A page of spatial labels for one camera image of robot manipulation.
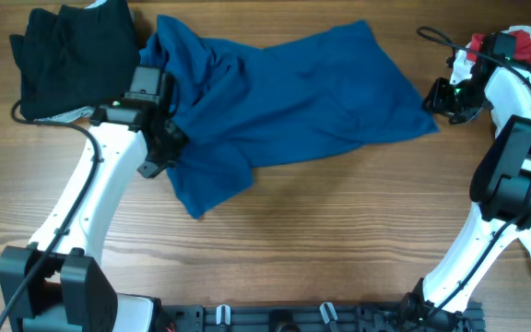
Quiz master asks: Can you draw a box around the blue polo shirt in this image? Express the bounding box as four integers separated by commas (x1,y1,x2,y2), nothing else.
140,16,437,218

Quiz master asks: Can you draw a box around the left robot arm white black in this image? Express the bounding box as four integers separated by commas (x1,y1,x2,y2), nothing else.
0,66,187,331

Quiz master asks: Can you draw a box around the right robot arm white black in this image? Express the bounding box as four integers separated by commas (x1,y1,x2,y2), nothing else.
395,26,531,331

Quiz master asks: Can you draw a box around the folded light grey garment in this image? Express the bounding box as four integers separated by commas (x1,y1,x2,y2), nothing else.
38,106,95,123

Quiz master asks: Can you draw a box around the folded dark green garment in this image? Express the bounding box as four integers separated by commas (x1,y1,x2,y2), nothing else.
9,0,140,120

